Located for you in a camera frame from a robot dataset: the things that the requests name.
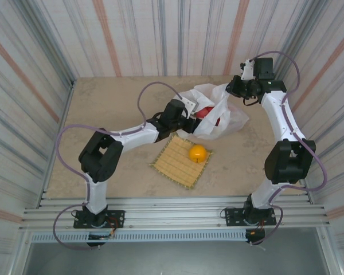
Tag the yellow apple toy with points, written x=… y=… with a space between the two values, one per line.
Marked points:
x=197 y=153

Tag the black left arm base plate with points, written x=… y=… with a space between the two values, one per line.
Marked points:
x=117 y=217

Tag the woven bamboo mat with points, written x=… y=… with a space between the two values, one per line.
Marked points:
x=175 y=166

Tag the red dragon fruit toy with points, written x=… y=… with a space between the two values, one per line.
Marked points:
x=218 y=121

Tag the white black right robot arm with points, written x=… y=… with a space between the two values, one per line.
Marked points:
x=275 y=114

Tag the red crinkled fruit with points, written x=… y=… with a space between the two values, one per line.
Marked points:
x=205 y=111

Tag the aluminium rail frame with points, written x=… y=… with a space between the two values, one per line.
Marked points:
x=175 y=212

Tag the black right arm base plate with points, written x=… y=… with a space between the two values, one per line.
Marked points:
x=232 y=217

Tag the white plastic bag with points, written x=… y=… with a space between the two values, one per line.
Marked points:
x=218 y=129

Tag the aluminium side rail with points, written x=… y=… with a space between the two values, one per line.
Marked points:
x=58 y=137
x=308 y=194

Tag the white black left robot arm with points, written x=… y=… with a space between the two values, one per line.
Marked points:
x=132 y=137

